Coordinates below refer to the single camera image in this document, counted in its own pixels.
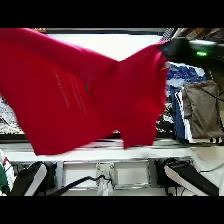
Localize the red T-shirt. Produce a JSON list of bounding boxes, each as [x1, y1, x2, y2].
[[0, 28, 170, 157]]

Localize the blue garment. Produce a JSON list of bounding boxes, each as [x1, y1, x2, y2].
[[167, 84, 188, 142]]

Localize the green and white garment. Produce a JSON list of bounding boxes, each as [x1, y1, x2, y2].
[[0, 149, 15, 196]]

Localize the silver frame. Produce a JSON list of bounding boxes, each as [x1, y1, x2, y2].
[[0, 137, 224, 197]]

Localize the black cable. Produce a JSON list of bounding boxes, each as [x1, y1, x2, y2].
[[49, 173, 113, 197]]

